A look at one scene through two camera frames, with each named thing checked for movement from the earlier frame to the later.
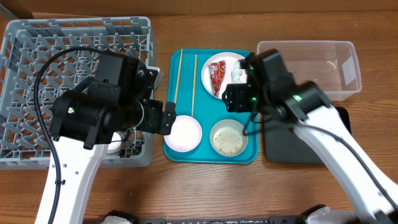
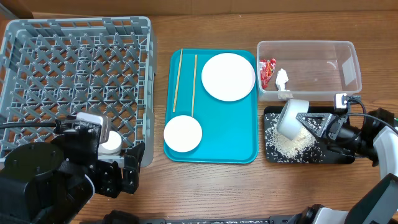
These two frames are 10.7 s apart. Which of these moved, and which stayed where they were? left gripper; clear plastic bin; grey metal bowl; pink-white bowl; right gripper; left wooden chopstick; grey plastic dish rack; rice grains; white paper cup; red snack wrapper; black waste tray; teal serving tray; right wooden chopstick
Moved: red snack wrapper; right gripper; grey metal bowl; left gripper; rice grains
Stayed: clear plastic bin; grey plastic dish rack; left wooden chopstick; teal serving tray; black waste tray; pink-white bowl; white paper cup; right wooden chopstick
